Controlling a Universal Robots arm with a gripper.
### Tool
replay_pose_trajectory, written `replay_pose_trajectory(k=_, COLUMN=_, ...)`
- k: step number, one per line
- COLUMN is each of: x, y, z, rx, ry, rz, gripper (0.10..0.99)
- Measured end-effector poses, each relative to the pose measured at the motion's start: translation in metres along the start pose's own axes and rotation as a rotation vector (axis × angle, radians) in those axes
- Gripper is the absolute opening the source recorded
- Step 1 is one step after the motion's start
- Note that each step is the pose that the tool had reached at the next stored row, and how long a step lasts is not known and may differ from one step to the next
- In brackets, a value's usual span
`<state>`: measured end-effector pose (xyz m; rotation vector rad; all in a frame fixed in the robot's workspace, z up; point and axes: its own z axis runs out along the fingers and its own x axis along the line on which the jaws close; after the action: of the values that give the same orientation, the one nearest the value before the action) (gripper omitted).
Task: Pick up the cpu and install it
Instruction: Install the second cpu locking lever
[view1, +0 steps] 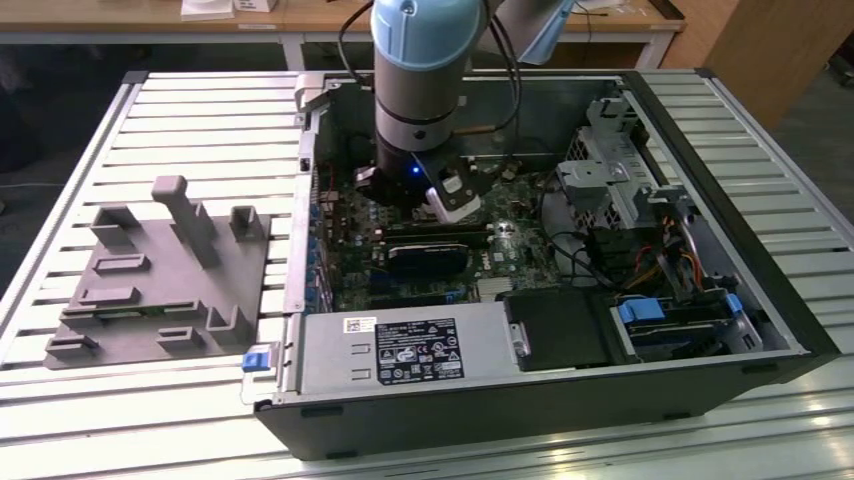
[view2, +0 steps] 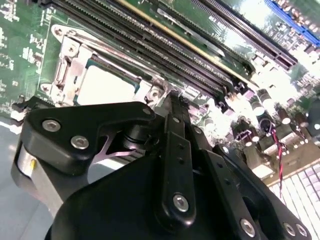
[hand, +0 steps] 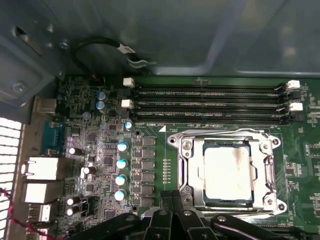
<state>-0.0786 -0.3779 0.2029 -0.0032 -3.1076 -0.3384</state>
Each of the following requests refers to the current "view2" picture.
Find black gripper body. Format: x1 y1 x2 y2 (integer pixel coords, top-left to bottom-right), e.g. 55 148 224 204
44 122 235 240

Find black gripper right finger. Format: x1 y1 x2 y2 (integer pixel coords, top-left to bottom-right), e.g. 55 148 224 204
179 96 313 240

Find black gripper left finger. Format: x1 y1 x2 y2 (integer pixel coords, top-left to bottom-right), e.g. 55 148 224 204
11 92 198 228

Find silver square CPU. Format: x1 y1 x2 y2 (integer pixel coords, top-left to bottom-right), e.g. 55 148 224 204
81 58 143 107

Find metal socket cover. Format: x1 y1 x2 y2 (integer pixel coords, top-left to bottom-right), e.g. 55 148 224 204
49 32 173 107

